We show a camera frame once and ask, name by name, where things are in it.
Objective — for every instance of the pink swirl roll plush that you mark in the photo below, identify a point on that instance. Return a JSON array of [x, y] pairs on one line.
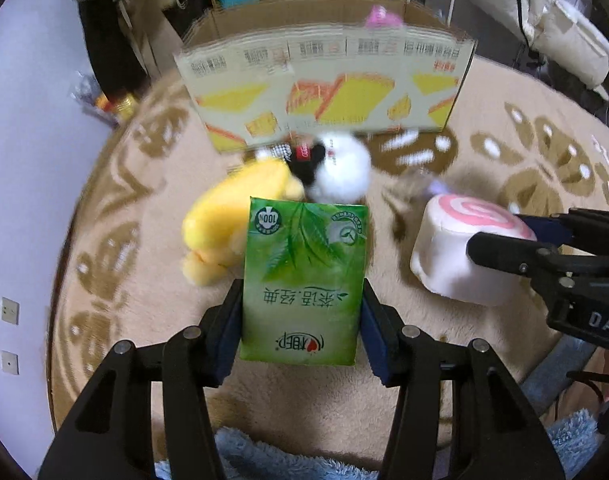
[[439, 258]]

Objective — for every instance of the upper wall socket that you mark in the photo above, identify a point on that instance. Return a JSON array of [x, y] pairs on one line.
[[9, 311]]

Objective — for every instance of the printed cardboard box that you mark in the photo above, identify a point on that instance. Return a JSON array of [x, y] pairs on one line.
[[261, 73]]

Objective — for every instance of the beige patterned carpet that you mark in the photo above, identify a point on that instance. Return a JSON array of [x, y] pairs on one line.
[[167, 228]]

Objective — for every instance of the purple plush bear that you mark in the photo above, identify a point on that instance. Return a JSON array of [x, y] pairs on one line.
[[380, 17]]

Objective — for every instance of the green tissue pack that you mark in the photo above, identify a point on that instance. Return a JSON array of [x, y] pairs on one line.
[[304, 268]]

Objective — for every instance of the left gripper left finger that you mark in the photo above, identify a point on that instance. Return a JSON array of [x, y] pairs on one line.
[[140, 396]]

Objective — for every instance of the beige hanging coat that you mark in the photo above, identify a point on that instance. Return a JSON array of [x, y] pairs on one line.
[[152, 36]]

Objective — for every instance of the yellow plush toy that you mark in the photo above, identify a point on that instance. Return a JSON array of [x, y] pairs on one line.
[[215, 228]]

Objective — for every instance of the white folded mattress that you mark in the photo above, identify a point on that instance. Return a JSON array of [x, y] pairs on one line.
[[561, 32]]

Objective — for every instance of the wall socket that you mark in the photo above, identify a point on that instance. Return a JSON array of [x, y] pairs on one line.
[[9, 311], [9, 362]]

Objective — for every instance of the white black plush toy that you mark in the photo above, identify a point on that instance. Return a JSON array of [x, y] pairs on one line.
[[334, 168]]

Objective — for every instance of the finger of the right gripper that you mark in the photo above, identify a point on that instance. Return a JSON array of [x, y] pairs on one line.
[[584, 229], [528, 258]]

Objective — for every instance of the lower wall socket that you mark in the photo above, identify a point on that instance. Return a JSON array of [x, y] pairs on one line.
[[9, 362]]

